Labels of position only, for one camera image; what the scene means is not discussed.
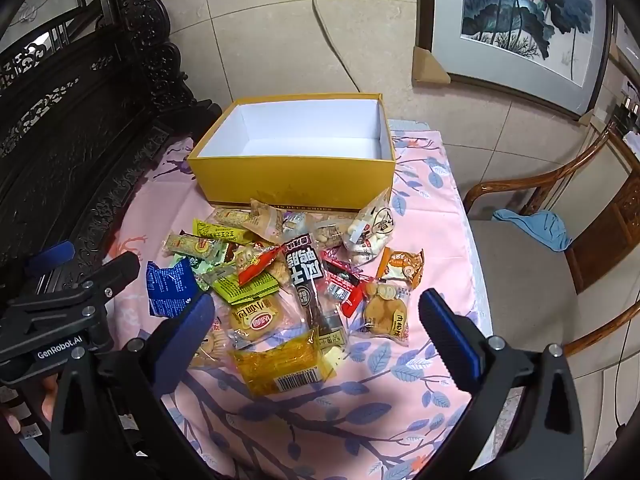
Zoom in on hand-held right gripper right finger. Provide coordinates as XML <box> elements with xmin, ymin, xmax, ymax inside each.
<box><xmin>419</xmin><ymin>288</ymin><xmax>583</xmax><ymax>480</ymax></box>

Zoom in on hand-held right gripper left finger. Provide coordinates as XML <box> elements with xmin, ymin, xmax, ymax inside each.
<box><xmin>50</xmin><ymin>290</ymin><xmax>217</xmax><ymax>480</ymax></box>

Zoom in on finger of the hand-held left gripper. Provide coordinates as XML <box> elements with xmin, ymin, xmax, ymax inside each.
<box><xmin>25</xmin><ymin>240</ymin><xmax>76</xmax><ymax>294</ymax></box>
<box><xmin>74</xmin><ymin>251</ymin><xmax>141</xmax><ymax>307</ymax></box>

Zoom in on clear biscuit packet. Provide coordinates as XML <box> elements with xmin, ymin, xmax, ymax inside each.
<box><xmin>192</xmin><ymin>320</ymin><xmax>236</xmax><ymax>368</ymax></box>

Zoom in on blue snack packet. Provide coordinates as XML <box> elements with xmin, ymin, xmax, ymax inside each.
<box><xmin>146</xmin><ymin>257</ymin><xmax>201</xmax><ymax>318</ymax></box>

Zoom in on bread packet with red label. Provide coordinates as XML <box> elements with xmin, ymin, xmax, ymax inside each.
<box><xmin>225</xmin><ymin>295</ymin><xmax>292</xmax><ymax>346</ymax></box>

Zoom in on yellow-green snack packet with logo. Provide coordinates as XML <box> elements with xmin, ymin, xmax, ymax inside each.
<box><xmin>165</xmin><ymin>232</ymin><xmax>231</xmax><ymax>266</ymax></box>

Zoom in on red-orange snack packet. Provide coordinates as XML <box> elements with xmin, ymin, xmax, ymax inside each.
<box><xmin>236</xmin><ymin>246</ymin><xmax>285</xmax><ymax>287</ymax></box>

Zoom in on long black snack packet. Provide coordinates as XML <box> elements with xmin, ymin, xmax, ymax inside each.
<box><xmin>284</xmin><ymin>234</ymin><xmax>348</xmax><ymax>351</ymax></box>

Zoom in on yellow cardboard box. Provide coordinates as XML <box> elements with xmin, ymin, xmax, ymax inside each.
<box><xmin>187</xmin><ymin>92</ymin><xmax>397</xmax><ymax>212</ymax></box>

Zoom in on person's left hand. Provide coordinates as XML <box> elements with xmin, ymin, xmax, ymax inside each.
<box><xmin>4</xmin><ymin>375</ymin><xmax>61</xmax><ymax>436</ymax></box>

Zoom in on clear round cookie packet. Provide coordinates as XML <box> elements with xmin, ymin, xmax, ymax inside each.
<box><xmin>350</xmin><ymin>277</ymin><xmax>413</xmax><ymax>346</ymax></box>

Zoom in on orange cake packet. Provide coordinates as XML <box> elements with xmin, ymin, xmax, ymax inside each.
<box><xmin>376</xmin><ymin>247</ymin><xmax>425</xmax><ymax>291</ymax></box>

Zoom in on yellow translucent snack packet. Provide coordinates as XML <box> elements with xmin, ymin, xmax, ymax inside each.
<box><xmin>230</xmin><ymin>330</ymin><xmax>336</xmax><ymax>398</ymax></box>

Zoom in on wooden chair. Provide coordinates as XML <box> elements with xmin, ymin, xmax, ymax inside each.
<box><xmin>462</xmin><ymin>120</ymin><xmax>640</xmax><ymax>358</ymax></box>

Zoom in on dark carved wooden bench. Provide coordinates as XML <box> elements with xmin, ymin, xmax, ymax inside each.
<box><xmin>0</xmin><ymin>0</ymin><xmax>223</xmax><ymax>303</ymax></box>

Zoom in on tan triangular snack packet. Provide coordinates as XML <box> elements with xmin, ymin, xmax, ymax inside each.
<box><xmin>249</xmin><ymin>199</ymin><xmax>287</xmax><ymax>247</ymax></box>

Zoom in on blue cloth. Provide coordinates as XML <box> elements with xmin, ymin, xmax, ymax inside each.
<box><xmin>492</xmin><ymin>210</ymin><xmax>573</xmax><ymax>253</ymax></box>

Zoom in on pink floral tablecloth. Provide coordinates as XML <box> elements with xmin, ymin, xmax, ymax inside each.
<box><xmin>107</xmin><ymin>119</ymin><xmax>493</xmax><ymax>480</ymax></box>

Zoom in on clear peanut packet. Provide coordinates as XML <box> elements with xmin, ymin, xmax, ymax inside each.
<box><xmin>310</xmin><ymin>220</ymin><xmax>351</xmax><ymax>252</ymax></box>

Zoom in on cardboard corner protector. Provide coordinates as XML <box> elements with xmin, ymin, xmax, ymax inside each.
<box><xmin>579</xmin><ymin>109</ymin><xmax>609</xmax><ymax>134</ymax></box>
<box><xmin>411</xmin><ymin>45</ymin><xmax>451</xmax><ymax>86</ymax></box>

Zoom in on framed lotus painting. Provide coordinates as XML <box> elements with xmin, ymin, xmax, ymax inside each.
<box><xmin>415</xmin><ymin>0</ymin><xmax>616</xmax><ymax>122</ymax></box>

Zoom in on grey power cable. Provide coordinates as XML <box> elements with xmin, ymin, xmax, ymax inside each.
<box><xmin>311</xmin><ymin>0</ymin><xmax>360</xmax><ymax>95</ymax></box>

